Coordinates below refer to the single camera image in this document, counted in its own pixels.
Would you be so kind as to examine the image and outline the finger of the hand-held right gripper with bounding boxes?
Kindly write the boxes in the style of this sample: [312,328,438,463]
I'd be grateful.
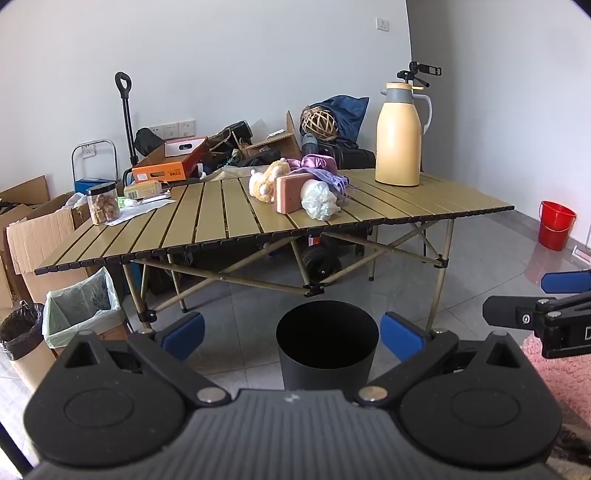
[540,270,591,294]
[482,295,556,330]

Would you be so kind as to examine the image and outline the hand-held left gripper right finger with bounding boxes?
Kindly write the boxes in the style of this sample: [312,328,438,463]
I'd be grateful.
[353,311,523,409]

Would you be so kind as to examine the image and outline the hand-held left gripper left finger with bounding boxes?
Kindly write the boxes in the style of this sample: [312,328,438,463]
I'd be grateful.
[64,311,232,408]

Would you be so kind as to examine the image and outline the black round bin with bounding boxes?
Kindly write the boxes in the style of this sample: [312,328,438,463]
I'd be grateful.
[276,300,380,393]

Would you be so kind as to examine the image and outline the tan spotted plush toy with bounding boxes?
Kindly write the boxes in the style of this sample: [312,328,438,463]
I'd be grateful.
[249,158,292,203]

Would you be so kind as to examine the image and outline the pink sponge block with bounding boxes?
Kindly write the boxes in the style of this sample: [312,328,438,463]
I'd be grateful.
[274,174,315,215]

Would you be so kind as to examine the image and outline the pink satin bow scrunchie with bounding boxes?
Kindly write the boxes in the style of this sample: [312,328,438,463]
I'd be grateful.
[288,154,339,175]

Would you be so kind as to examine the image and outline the pink fluffy rug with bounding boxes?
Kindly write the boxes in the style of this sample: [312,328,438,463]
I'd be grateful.
[521,334,591,418]

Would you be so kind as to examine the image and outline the red plastic bucket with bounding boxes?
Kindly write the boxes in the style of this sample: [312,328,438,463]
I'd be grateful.
[537,200,577,252]

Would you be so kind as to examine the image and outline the black wagon wheel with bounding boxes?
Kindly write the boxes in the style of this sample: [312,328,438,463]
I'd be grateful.
[302,251,343,284]

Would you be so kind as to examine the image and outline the cardboard box with white liner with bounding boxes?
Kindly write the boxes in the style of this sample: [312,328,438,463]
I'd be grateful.
[42,266,123,350]

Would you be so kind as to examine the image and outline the tan folding camping table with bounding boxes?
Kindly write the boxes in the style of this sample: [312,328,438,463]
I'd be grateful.
[34,168,515,332]

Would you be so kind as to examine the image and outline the white paper sheet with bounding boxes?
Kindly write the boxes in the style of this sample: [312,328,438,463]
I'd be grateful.
[105,193,177,227]

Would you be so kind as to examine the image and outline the small yellow paper box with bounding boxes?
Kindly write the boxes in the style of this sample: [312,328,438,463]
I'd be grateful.
[123,181,164,200]

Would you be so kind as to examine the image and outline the clear snack jar black lid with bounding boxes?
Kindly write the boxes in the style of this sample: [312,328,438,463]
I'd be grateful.
[86,181,122,226]

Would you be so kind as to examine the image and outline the bin with black bag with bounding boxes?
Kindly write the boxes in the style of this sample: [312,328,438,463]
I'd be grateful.
[0,302,48,361]

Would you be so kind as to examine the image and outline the orange cardboard box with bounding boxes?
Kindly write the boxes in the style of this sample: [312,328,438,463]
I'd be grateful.
[132,136,209,182]

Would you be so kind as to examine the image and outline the blue box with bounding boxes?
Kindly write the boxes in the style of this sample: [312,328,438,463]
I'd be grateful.
[75,177,116,195]

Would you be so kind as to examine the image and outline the large open cardboard box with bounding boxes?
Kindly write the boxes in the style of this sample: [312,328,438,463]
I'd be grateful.
[0,174,95,311]

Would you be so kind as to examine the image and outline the black suitcase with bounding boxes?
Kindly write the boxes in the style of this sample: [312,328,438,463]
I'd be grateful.
[318,142,378,171]

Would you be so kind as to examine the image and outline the yellow thermos jug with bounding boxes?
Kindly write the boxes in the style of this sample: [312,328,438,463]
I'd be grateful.
[375,82,434,188]

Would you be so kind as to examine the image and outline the brown open cardboard box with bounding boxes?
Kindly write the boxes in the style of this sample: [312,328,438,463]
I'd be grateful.
[239,110,304,160]

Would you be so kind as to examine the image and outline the dark blue cloth bag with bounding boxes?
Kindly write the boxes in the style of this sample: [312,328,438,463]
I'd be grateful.
[318,95,370,149]

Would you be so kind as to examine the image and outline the woven rattan ball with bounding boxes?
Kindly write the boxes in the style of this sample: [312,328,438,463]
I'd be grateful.
[300,106,339,140]

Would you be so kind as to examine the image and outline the black phone holder tripod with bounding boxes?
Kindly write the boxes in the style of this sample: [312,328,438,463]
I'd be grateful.
[397,60,443,89]

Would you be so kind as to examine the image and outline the white wall socket row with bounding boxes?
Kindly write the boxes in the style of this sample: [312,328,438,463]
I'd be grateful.
[150,119,197,140]

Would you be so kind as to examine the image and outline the grey metal tube frame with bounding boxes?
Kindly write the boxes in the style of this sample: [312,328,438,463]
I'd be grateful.
[71,139,119,186]

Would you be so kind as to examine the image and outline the black cart pull handle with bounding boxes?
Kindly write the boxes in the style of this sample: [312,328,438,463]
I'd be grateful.
[115,71,140,168]

